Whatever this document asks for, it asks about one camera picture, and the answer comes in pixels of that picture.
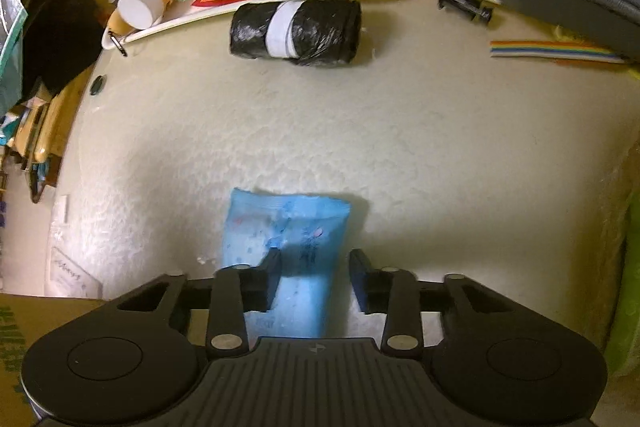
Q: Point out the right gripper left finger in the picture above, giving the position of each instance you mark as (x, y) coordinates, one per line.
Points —
(235, 291)

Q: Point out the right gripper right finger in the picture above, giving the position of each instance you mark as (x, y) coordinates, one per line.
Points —
(394, 293)

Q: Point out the blue wet wipes pack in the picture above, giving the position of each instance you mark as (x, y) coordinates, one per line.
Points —
(309, 231)

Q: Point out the black garbage bag roll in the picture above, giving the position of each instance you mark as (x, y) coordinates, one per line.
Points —
(308, 33)

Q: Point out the cardboard box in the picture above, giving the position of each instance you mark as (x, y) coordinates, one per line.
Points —
(23, 320)

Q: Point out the black button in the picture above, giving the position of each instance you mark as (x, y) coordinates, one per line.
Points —
(97, 85)

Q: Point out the tan pouch with carabiner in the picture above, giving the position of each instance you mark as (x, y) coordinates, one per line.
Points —
(117, 28)

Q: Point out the white pill bottle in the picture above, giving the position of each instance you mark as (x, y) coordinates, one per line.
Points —
(142, 14)

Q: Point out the wooden chair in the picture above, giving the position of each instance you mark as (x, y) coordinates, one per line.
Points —
(61, 43)

